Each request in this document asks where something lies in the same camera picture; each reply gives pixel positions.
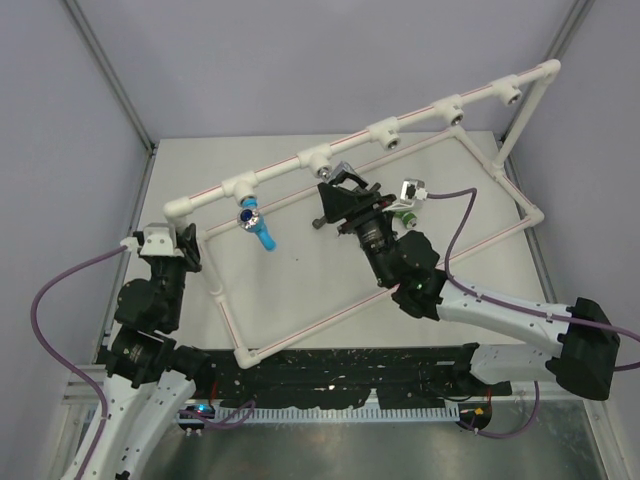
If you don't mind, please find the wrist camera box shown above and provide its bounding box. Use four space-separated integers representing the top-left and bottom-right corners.
120 223 178 257
387 178 428 212

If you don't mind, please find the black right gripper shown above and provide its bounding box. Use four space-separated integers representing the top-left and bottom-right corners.
318 183 397 286

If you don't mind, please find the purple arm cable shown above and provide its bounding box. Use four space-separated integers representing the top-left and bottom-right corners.
30 244 139 480
424 187 640 374

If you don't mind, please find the white PVC pipe frame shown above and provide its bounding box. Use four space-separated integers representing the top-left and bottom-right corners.
165 73 543 365

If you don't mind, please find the aluminium frame post right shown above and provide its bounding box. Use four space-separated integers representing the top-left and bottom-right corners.
499 0 596 151

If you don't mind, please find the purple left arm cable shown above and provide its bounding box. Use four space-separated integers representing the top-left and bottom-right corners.
30 244 139 480

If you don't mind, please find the dark bronze long faucet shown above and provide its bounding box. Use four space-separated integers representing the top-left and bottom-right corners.
312 182 381 230

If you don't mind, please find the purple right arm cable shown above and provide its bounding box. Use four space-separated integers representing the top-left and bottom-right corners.
424 187 640 374

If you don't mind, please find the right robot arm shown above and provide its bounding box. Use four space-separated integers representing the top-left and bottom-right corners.
317 183 620 401

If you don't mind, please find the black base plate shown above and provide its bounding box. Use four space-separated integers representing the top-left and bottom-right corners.
194 343 512 410

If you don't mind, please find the blue chrome faucet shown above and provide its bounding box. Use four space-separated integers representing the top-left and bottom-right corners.
237 197 276 252

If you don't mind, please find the chrome water faucet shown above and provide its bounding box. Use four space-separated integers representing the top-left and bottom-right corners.
320 161 362 185

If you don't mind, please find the aluminium frame post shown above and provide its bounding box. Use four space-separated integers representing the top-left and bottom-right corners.
499 0 596 151
60 0 155 154

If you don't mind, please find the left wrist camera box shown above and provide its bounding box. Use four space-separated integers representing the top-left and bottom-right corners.
120 223 178 257

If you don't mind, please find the white slotted cable duct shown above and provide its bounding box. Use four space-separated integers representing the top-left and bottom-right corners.
229 403 460 425

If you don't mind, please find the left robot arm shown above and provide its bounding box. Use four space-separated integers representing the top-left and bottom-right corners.
63 223 215 479

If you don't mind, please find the aluminium frame post left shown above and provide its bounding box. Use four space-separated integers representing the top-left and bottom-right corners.
60 0 155 154

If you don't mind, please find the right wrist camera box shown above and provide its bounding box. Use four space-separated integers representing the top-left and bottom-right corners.
387 178 428 212

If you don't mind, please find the green faucet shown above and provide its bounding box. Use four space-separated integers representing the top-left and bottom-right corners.
390 200 424 230

